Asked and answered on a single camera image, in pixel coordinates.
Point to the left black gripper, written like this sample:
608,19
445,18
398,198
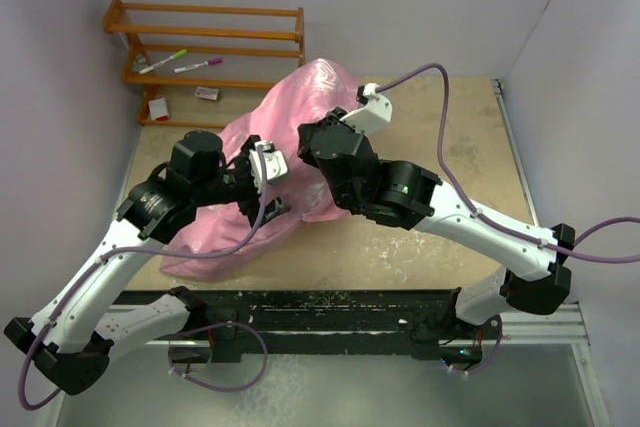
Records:
251,206

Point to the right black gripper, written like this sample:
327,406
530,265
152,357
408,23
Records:
307,129

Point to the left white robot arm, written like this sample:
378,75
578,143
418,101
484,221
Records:
74,338

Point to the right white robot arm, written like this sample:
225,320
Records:
532,277

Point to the small white card packet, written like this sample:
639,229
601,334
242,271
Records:
207,93

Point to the white red eraser box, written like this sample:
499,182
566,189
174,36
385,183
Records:
158,109

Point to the magenta capped marker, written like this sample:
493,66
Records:
195,66

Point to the green capped marker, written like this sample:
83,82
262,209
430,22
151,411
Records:
156,65

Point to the wooden shelf rack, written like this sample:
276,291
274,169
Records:
257,45

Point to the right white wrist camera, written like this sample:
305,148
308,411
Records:
374,111

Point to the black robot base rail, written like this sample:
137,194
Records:
419,324

